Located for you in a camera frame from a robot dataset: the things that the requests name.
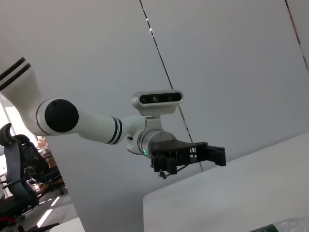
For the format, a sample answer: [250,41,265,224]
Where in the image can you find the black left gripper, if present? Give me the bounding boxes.
[149,139,227,180]

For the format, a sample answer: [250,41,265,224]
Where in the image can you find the clear water bottle green label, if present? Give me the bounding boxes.
[248,216,309,232]

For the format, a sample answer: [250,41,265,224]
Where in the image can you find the brown cardboard box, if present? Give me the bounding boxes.
[36,136,50,148]

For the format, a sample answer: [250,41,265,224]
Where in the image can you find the black office chair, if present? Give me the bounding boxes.
[0,122,41,218]
[23,141,66,197]

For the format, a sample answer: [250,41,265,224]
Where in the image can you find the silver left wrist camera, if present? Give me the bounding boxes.
[131,89,184,132]

